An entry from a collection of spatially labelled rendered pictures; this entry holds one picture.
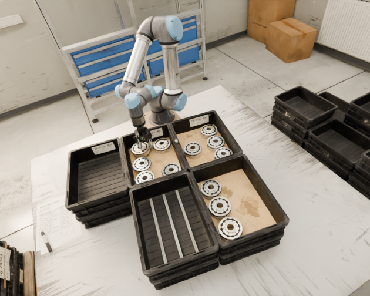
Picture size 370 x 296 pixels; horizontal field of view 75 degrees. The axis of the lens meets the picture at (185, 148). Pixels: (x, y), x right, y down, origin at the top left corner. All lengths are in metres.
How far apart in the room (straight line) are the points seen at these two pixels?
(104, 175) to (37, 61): 2.68
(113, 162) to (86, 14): 2.62
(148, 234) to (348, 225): 0.93
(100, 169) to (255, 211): 0.88
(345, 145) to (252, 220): 1.29
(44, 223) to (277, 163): 1.37
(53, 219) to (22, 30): 2.69
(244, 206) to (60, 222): 0.99
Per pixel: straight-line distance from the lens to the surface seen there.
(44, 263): 1.47
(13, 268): 2.14
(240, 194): 1.22
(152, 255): 1.12
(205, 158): 1.36
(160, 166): 1.36
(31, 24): 3.75
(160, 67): 3.27
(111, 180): 1.39
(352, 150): 2.24
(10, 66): 3.92
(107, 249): 1.34
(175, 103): 1.49
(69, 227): 1.50
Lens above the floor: 1.85
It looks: 45 degrees down
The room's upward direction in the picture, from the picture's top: 9 degrees counter-clockwise
